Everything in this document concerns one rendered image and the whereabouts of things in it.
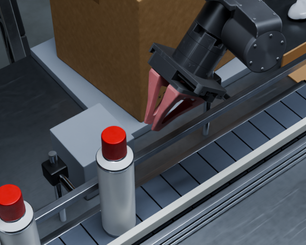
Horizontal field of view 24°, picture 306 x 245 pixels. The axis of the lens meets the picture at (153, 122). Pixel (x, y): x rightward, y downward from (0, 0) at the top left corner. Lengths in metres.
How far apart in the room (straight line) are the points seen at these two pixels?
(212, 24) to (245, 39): 0.07
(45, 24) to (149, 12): 1.72
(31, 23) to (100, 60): 1.58
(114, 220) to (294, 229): 0.30
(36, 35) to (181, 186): 1.71
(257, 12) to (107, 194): 0.33
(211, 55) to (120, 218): 0.28
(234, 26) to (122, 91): 0.42
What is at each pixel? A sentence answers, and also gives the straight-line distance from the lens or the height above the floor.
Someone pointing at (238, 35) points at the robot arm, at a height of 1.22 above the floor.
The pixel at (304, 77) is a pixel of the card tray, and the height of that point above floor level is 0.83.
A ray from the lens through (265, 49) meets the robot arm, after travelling 0.85.
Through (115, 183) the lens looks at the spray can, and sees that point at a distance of 0.96.
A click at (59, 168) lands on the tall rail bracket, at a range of 1.04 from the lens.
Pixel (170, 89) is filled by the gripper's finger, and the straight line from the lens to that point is 0.91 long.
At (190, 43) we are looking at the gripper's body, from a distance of 0.91.
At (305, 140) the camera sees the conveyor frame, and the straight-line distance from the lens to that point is 1.21.
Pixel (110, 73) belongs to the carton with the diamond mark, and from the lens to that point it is 1.24.
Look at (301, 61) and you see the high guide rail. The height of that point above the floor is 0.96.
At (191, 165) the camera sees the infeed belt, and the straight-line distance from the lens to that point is 1.15.
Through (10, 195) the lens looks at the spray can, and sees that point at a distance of 0.88.
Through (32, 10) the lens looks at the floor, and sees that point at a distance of 2.87.
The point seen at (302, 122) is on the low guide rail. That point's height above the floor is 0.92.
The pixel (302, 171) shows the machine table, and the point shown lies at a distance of 1.23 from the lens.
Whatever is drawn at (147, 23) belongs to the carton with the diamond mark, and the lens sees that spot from 1.11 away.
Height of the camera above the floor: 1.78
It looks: 48 degrees down
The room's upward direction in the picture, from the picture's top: straight up
